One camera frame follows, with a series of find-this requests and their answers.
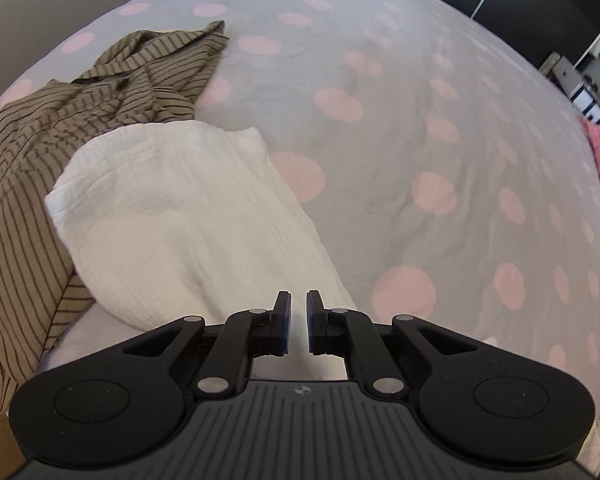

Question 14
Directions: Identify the white muslin garment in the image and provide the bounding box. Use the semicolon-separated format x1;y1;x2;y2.
45;120;352;330

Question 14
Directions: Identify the brown striped shirt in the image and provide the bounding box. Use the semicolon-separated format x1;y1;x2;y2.
0;19;231;406

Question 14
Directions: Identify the white shelf unit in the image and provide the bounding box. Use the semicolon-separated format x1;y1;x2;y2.
540;32;600;126

